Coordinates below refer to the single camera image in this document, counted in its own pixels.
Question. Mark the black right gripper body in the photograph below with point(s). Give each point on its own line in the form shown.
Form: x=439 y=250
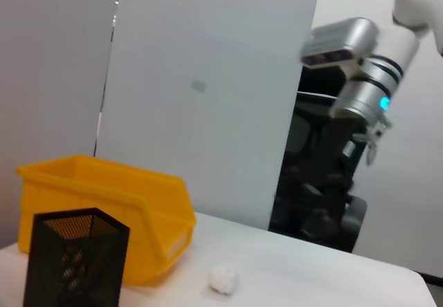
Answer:
x=332 y=141

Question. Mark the white paper ball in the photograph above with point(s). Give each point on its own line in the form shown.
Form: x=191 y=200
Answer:
x=223 y=279

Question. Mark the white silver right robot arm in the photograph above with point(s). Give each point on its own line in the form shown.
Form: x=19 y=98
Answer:
x=380 y=89

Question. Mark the black mesh pen holder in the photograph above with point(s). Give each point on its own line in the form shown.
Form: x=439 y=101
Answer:
x=69 y=269

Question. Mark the black office chair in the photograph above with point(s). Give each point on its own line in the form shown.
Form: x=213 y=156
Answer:
x=294 y=148

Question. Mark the yellow plastic bin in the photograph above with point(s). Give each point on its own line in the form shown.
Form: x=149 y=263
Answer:
x=104 y=196

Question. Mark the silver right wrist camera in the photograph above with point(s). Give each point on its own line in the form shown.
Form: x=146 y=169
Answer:
x=339 y=37

